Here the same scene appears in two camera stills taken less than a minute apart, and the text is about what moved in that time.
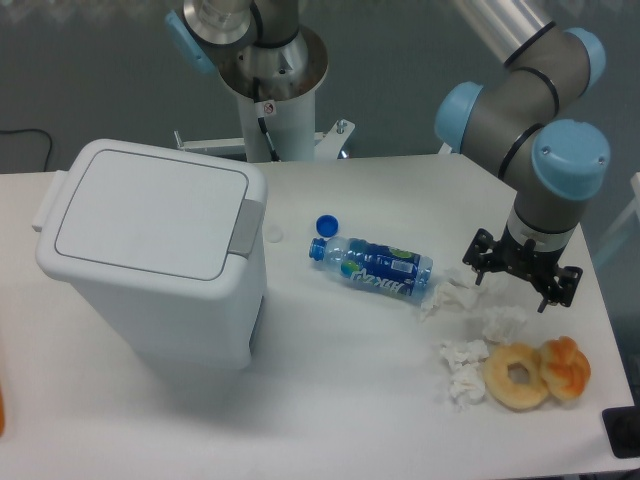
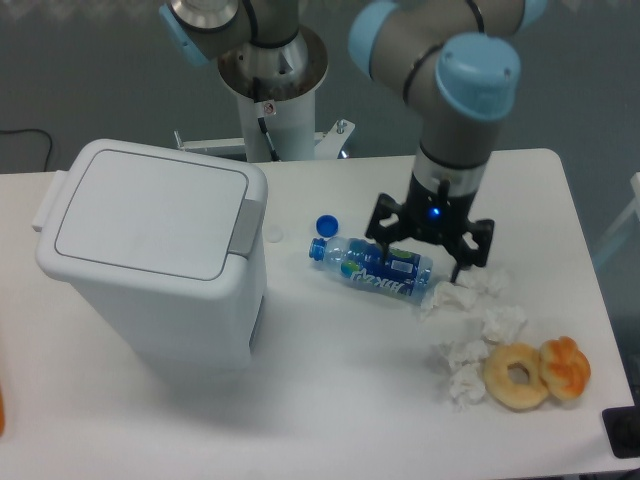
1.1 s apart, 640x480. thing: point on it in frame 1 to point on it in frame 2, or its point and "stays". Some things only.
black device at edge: [622, 428] stays
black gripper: [533, 264] to [433, 217]
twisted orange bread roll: [565, 368] stays
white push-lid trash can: [173, 247] stays
